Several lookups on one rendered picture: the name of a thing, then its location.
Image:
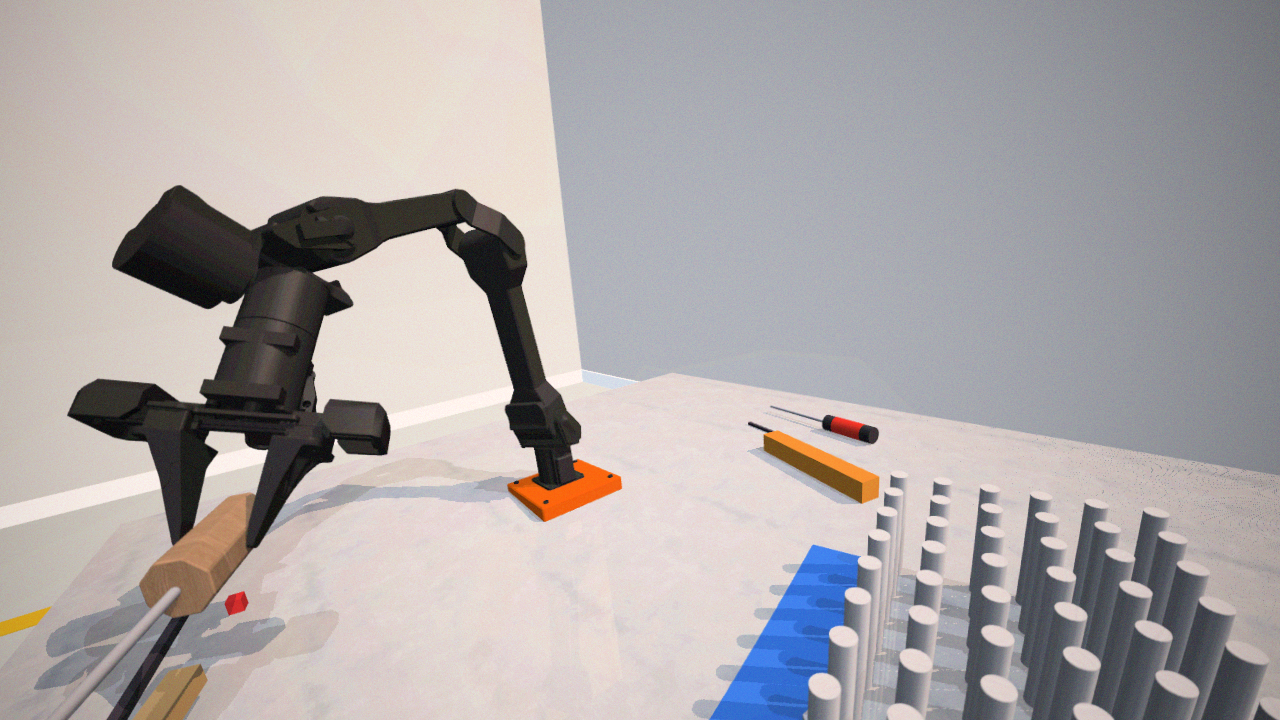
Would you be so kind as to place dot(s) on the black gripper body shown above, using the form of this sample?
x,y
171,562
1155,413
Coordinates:
x,y
261,377

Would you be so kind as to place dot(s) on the red and black screwdriver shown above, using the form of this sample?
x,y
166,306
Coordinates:
x,y
852,429

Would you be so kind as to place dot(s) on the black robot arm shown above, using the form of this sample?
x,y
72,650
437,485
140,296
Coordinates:
x,y
189,249

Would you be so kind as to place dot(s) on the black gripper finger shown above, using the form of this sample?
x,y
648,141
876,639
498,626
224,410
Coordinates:
x,y
181,461
288,460

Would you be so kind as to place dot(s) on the blue flat strip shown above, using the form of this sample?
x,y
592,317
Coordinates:
x,y
772,683

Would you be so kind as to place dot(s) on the orange rectangular bar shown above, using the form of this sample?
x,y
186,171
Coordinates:
x,y
854,482

